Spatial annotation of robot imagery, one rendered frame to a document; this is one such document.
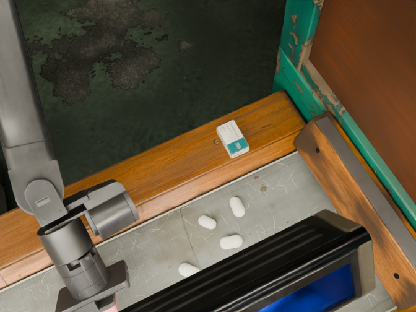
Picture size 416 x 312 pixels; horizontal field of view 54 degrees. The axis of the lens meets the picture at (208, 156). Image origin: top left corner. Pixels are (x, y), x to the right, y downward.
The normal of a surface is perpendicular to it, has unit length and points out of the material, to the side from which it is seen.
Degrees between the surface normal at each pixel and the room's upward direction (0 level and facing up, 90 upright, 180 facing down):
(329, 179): 67
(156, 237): 0
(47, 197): 39
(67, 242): 44
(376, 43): 90
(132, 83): 0
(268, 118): 0
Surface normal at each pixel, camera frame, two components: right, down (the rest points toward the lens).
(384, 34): -0.90, 0.41
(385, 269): -0.85, 0.21
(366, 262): 0.33, 0.47
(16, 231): -0.06, -0.41
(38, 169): 0.41, 0.06
